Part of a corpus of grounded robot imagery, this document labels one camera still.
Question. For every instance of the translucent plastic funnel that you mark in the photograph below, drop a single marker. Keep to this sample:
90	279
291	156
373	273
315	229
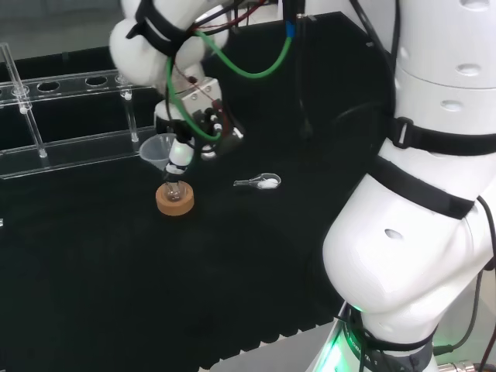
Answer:
155	151

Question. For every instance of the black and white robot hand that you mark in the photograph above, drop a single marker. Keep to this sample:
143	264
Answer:
199	93

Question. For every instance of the black bench cloth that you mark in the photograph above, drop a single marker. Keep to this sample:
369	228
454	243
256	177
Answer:
193	271

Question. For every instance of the glass weighing funnel with powder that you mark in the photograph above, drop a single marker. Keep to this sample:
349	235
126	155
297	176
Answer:
267	183

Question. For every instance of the clear acrylic funnel stand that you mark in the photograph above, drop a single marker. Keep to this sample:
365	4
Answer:
77	153

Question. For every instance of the glass round-bottom flask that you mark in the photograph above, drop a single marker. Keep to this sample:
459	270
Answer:
173	193

